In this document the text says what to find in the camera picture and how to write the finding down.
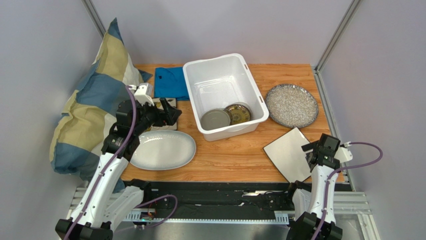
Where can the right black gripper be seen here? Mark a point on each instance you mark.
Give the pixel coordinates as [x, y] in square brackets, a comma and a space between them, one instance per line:
[314, 152]

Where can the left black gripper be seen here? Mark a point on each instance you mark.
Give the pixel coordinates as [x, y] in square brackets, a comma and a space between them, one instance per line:
[168, 115]

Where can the white rectangular plate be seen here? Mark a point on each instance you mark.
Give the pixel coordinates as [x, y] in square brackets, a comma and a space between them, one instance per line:
[287, 155]

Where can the large white oval plate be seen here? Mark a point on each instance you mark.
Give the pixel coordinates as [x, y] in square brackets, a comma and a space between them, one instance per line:
[163, 150]

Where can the grey speckled saucer plate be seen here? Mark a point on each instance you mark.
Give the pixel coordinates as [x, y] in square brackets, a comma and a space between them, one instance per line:
[215, 119]

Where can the white plastic bin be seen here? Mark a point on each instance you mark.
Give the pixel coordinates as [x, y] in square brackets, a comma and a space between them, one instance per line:
[218, 82]

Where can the yellow patterned round plate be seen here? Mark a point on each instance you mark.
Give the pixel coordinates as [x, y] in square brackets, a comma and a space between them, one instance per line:
[238, 114]

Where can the clear round glass plate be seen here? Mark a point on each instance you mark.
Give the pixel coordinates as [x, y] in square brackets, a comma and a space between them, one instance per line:
[246, 108]

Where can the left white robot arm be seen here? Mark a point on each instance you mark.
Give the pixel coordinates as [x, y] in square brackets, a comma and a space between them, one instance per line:
[93, 218]

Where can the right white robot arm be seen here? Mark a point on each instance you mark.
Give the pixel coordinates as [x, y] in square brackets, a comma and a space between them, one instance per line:
[314, 208]

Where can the floral square plate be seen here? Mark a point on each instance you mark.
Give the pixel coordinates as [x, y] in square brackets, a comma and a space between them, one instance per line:
[172, 102]

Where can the folded blue cloth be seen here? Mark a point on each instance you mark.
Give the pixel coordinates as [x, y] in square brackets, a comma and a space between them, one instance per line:
[169, 82]

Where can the speckled round ceramic plate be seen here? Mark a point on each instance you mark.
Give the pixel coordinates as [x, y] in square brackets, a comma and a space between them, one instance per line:
[291, 106]

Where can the blue and cream pillow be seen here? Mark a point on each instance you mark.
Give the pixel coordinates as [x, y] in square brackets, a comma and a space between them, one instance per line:
[89, 113]

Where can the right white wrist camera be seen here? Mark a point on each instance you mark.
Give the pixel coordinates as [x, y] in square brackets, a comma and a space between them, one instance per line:
[343, 153]

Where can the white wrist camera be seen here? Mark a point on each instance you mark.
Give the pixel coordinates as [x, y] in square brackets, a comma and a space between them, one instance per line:
[343, 153]
[142, 93]

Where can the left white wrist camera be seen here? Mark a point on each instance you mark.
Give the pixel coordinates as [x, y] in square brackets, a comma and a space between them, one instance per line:
[142, 93]

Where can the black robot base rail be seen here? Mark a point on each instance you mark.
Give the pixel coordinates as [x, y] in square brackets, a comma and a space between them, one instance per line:
[217, 200]

